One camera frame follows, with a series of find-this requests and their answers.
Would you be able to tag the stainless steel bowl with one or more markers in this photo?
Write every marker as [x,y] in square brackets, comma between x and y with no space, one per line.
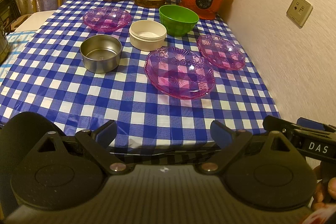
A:
[101,53]

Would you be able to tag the white plastic bowl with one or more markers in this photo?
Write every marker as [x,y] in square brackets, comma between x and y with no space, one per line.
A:
[147,35]

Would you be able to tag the person's right hand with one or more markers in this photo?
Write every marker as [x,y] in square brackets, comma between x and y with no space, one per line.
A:
[321,194]

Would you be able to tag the single wall socket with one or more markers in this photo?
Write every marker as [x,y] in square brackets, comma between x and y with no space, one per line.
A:
[299,11]

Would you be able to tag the glass kettle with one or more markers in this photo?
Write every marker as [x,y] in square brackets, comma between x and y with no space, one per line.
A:
[4,46]

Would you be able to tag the blue white checkered tablecloth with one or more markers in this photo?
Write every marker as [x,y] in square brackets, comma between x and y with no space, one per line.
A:
[48,77]

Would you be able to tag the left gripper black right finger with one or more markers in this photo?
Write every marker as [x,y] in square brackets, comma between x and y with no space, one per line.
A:
[232,143]

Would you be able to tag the large purple plastic plate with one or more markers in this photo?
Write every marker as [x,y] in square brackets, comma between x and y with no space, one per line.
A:
[179,73]

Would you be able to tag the dark shelf rack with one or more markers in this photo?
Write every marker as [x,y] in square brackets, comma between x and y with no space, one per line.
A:
[9,12]

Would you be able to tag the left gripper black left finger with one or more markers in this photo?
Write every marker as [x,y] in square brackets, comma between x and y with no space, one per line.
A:
[95,144]

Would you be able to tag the green plastic bowl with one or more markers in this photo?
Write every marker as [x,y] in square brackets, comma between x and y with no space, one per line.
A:
[177,20]

